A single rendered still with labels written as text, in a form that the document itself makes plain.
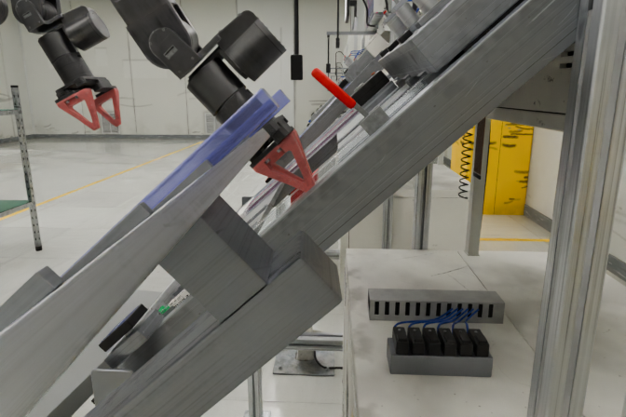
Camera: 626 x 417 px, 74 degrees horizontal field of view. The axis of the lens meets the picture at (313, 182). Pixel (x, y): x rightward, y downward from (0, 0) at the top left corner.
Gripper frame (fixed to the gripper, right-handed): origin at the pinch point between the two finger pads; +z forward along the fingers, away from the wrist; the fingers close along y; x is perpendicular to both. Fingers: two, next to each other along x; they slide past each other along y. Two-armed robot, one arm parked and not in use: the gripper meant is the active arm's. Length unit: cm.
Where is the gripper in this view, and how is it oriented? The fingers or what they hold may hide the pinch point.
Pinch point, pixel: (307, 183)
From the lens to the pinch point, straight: 55.6
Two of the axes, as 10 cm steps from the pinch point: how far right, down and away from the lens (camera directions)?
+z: 6.8, 7.2, 1.3
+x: -7.3, 6.6, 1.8
